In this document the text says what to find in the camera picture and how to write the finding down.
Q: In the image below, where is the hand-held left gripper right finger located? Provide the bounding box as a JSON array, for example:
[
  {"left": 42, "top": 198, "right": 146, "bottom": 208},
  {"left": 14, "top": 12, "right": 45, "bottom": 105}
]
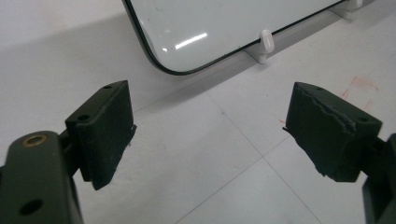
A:
[{"left": 282, "top": 81, "right": 396, "bottom": 224}]

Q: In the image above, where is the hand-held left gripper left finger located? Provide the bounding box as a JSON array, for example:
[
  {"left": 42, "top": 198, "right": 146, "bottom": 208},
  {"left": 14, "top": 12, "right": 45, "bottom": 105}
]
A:
[{"left": 0, "top": 79, "right": 137, "bottom": 224}]

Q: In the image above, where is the white plastic board stand foot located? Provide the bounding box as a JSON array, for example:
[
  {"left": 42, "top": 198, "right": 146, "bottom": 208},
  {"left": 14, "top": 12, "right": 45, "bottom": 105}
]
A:
[
  {"left": 328, "top": 0, "right": 364, "bottom": 21},
  {"left": 245, "top": 29, "right": 276, "bottom": 64}
]

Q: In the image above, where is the white board with black rim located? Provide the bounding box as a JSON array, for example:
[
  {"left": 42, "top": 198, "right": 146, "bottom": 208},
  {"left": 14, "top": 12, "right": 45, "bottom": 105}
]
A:
[{"left": 121, "top": 0, "right": 348, "bottom": 77}]

